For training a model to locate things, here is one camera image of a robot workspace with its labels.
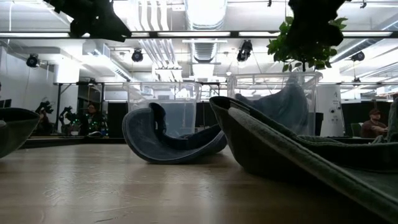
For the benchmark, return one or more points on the blue denim cap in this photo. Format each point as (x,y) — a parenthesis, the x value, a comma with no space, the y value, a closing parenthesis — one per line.
(280,105)
(140,140)

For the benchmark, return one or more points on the dark green cap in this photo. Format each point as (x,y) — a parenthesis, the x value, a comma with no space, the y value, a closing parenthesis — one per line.
(15,130)
(280,155)

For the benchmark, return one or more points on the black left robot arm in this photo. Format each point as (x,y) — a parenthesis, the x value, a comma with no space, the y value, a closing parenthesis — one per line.
(77,4)

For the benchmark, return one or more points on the black background robot arm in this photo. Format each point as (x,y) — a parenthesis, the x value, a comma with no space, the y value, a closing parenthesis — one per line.
(67,115)
(45,109)

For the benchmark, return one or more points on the green leafy plant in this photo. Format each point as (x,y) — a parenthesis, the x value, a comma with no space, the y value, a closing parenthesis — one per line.
(280,49)

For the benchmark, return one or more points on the black hanging spotlight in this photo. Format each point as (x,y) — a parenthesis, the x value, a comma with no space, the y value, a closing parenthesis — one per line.
(245,51)
(358,56)
(137,56)
(32,61)

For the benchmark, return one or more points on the clear plastic container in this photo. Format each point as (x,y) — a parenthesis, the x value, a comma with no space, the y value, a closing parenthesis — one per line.
(140,93)
(248,84)

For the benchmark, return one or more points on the white cylindrical column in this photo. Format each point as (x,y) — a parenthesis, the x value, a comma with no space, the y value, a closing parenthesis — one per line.
(329,105)

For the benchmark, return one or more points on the person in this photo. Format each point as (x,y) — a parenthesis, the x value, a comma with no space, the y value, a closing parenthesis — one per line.
(373,127)
(91,121)

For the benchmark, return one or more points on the green chair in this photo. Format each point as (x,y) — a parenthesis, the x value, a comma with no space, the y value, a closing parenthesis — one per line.
(356,130)

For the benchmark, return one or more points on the black background workstation frame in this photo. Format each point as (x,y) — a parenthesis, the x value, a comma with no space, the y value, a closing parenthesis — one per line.
(58,105)

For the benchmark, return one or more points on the silver ventilation duct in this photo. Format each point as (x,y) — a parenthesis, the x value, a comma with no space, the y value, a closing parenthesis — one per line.
(205,15)

